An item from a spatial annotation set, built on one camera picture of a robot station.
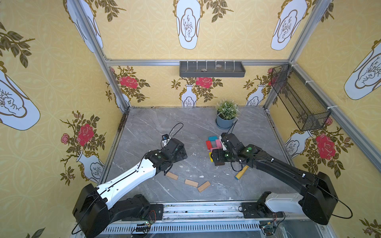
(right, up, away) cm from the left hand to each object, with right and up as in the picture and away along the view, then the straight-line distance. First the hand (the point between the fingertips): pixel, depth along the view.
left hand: (180, 153), depth 82 cm
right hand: (+20, -2, 0) cm, 20 cm away
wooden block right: (+13, -18, 0) cm, 23 cm away
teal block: (+21, +6, +20) cm, 29 cm away
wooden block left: (-5, -14, +4) cm, 15 cm away
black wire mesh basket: (+72, +24, +1) cm, 75 cm away
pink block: (+19, 0, +13) cm, 23 cm away
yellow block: (+16, -2, -3) cm, 17 cm away
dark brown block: (+23, -8, +7) cm, 25 cm away
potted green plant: (+29, +24, +15) cm, 41 cm away
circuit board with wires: (-18, -34, -10) cm, 40 cm away
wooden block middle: (+6, -17, +1) cm, 18 cm away
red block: (+18, +2, +18) cm, 25 cm away
